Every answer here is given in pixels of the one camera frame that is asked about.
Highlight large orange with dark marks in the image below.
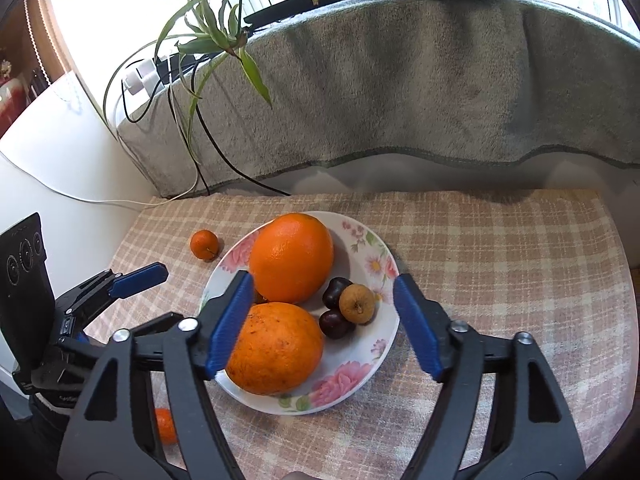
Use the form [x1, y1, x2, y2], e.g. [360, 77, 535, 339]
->
[225, 302, 326, 396]

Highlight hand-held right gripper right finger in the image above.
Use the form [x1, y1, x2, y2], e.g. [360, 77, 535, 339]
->
[392, 274, 587, 480]

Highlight brown longan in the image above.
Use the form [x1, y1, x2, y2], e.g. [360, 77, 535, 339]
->
[339, 283, 376, 325]

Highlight green spider plant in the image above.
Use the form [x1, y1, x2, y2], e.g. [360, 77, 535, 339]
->
[102, 0, 513, 161]

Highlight red box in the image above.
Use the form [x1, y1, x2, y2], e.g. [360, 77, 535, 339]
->
[0, 77, 27, 133]

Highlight small tangerine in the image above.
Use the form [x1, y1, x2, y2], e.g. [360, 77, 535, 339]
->
[154, 408, 178, 446]
[190, 229, 220, 262]

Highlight pink plaid blanket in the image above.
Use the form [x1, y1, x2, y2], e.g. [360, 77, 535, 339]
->
[80, 189, 638, 480]

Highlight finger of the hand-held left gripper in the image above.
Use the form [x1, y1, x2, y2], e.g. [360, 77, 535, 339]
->
[60, 311, 185, 356]
[55, 261, 170, 333]

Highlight white power strip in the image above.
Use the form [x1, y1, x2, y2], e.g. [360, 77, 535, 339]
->
[121, 57, 162, 96]

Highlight large smooth orange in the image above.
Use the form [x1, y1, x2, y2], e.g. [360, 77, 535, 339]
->
[248, 213, 335, 306]

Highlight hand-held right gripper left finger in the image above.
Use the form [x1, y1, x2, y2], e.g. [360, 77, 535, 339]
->
[56, 270, 256, 480]

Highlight wooden cabinet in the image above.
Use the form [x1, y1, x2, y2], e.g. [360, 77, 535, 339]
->
[0, 0, 76, 136]

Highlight white cable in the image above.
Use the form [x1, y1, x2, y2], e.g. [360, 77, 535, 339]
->
[0, 40, 201, 206]

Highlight black flat device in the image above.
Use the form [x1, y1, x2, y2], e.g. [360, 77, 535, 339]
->
[243, 0, 368, 26]

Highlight dark cloth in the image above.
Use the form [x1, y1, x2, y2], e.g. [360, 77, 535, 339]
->
[27, 395, 76, 463]

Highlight white floral plate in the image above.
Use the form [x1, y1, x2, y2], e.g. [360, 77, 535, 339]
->
[199, 210, 401, 415]

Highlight grey towel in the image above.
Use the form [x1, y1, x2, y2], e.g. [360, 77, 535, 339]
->
[115, 0, 640, 198]

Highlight black cable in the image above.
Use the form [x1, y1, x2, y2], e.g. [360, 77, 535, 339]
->
[120, 60, 211, 197]
[167, 80, 291, 197]

